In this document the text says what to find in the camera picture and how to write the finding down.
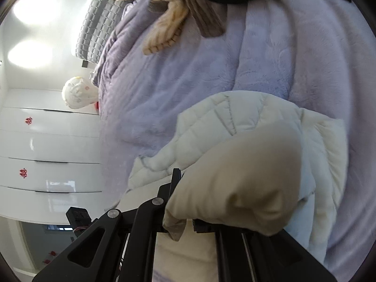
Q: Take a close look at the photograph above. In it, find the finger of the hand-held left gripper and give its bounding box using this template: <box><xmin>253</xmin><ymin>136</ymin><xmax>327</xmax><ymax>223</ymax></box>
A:
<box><xmin>32</xmin><ymin>168</ymin><xmax>183</xmax><ymax>282</ymax></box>
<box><xmin>215</xmin><ymin>230</ymin><xmax>337</xmax><ymax>282</ymax></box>

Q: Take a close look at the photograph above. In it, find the white quilted puffer jacket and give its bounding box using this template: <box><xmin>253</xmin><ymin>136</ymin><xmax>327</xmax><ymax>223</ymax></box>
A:
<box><xmin>113</xmin><ymin>90</ymin><xmax>349</xmax><ymax>268</ymax></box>

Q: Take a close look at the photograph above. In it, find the white glossy wardrobe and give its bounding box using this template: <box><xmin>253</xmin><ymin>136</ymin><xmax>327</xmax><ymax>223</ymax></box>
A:
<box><xmin>0</xmin><ymin>87</ymin><xmax>105</xmax><ymax>222</ymax></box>

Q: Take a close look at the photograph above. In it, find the lavender plush bed blanket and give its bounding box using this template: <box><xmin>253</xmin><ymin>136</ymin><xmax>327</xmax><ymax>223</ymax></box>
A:
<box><xmin>90</xmin><ymin>0</ymin><xmax>376</xmax><ymax>282</ymax></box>

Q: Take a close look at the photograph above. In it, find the grey quilted headboard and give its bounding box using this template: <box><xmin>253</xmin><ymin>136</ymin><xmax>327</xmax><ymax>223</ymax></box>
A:
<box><xmin>75</xmin><ymin>0</ymin><xmax>133</xmax><ymax>65</ymax></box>

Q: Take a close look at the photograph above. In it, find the grey brown knit scarf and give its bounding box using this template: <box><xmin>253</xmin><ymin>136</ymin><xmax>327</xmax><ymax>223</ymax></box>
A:
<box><xmin>148</xmin><ymin>0</ymin><xmax>224</xmax><ymax>39</ymax></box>

